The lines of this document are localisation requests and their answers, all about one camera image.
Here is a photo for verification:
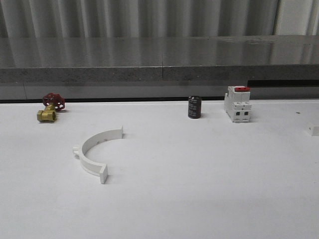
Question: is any white circuit breaker red switch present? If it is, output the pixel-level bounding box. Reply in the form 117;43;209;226
224;86;252;123

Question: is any white half pipe clamp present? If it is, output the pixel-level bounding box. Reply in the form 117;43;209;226
73;126;124;184
307;124;319;136

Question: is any grey stone ledge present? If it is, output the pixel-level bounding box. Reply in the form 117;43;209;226
0;35;319;101

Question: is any brass valve red handwheel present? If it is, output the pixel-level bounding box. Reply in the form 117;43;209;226
37;93;65;122

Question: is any black cylindrical capacitor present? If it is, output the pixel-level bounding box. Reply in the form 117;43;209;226
188;96;202;119

